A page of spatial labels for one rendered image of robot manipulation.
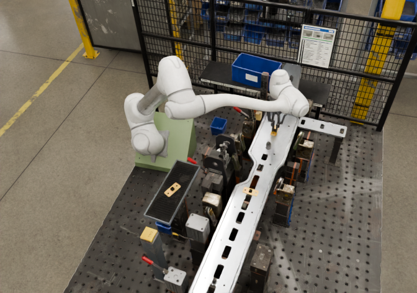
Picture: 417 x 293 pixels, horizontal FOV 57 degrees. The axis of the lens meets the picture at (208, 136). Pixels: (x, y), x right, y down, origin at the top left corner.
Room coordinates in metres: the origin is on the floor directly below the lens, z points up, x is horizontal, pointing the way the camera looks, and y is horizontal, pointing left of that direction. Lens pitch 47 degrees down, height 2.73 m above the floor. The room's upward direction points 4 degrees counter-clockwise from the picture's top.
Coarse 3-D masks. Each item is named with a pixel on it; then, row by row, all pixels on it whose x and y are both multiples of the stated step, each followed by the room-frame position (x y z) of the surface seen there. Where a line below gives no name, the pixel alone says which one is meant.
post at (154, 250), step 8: (144, 240) 0.87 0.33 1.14; (160, 240) 0.90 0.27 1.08; (144, 248) 0.87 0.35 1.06; (152, 248) 0.85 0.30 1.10; (160, 248) 0.89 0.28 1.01; (152, 256) 0.86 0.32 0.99; (160, 256) 0.88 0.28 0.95; (160, 264) 0.86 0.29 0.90; (160, 272) 0.86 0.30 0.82; (160, 280) 0.86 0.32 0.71
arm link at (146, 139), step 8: (136, 128) 1.67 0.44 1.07; (144, 128) 1.66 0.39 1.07; (152, 128) 1.68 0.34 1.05; (136, 136) 1.60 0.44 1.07; (144, 136) 1.60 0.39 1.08; (152, 136) 1.61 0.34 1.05; (160, 136) 1.70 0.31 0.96; (136, 144) 1.57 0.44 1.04; (144, 144) 1.56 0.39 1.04; (152, 144) 1.57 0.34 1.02; (160, 144) 1.64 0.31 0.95; (144, 152) 1.55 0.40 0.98; (152, 152) 1.57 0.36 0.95
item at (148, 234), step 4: (148, 228) 0.92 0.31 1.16; (152, 228) 0.92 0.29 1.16; (144, 232) 0.90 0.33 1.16; (148, 232) 0.90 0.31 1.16; (152, 232) 0.90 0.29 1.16; (156, 232) 0.90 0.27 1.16; (144, 236) 0.88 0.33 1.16; (148, 236) 0.88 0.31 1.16; (152, 236) 0.88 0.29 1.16; (148, 240) 0.86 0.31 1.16; (152, 240) 0.86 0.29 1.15
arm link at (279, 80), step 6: (276, 72) 1.61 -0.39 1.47; (282, 72) 1.60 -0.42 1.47; (276, 78) 1.58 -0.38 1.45; (282, 78) 1.57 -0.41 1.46; (288, 78) 1.58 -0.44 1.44; (270, 84) 1.60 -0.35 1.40; (276, 84) 1.56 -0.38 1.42; (282, 84) 1.55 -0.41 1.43; (288, 84) 1.55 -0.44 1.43; (270, 90) 1.59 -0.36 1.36; (276, 90) 1.55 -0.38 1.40; (282, 90) 1.52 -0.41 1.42; (276, 96) 1.54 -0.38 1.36
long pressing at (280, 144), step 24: (264, 120) 1.72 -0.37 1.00; (288, 120) 1.71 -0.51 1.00; (264, 144) 1.52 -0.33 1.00; (288, 144) 1.51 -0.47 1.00; (264, 168) 1.34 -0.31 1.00; (240, 192) 1.19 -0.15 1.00; (264, 192) 1.18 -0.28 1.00; (216, 240) 0.92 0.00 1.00; (240, 240) 0.91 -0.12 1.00; (216, 264) 0.79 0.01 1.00; (240, 264) 0.78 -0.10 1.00; (192, 288) 0.69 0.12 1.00; (216, 288) 0.68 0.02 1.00
